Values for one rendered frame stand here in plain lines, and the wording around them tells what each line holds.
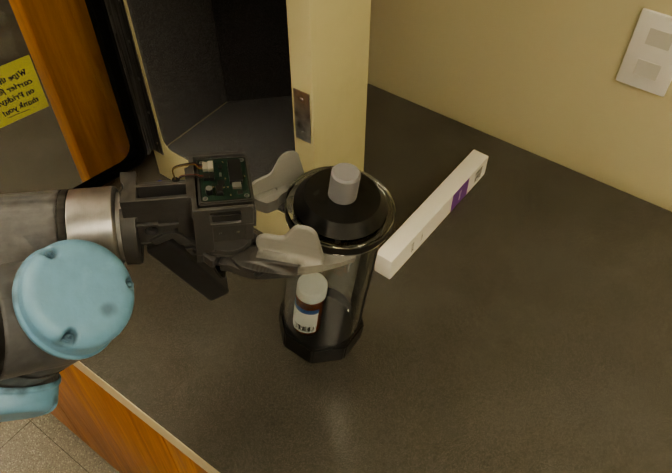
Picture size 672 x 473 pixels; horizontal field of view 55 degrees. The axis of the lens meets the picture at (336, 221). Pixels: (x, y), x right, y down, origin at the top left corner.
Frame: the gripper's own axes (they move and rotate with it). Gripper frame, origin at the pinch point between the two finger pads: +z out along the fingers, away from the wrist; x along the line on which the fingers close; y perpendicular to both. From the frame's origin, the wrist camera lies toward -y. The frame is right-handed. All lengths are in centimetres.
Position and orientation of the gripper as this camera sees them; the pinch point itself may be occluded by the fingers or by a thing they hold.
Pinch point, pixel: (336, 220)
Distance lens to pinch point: 64.7
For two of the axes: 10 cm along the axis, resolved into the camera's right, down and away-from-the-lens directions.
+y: 1.0, -6.5, -7.5
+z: 9.8, -0.9, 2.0
